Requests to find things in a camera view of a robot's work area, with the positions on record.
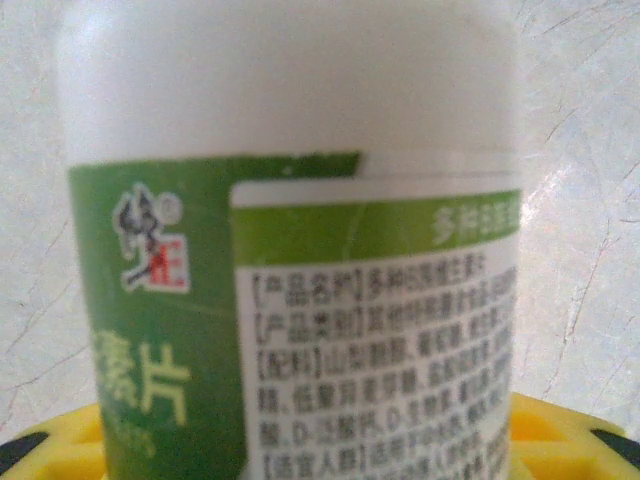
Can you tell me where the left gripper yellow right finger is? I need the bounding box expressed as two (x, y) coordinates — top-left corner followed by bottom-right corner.
(505, 391), (640, 480)

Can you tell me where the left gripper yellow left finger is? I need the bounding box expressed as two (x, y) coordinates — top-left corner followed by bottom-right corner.
(0, 403), (109, 480)

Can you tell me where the white pill bottle green cap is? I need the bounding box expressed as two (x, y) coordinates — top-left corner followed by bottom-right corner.
(54, 0), (526, 480)

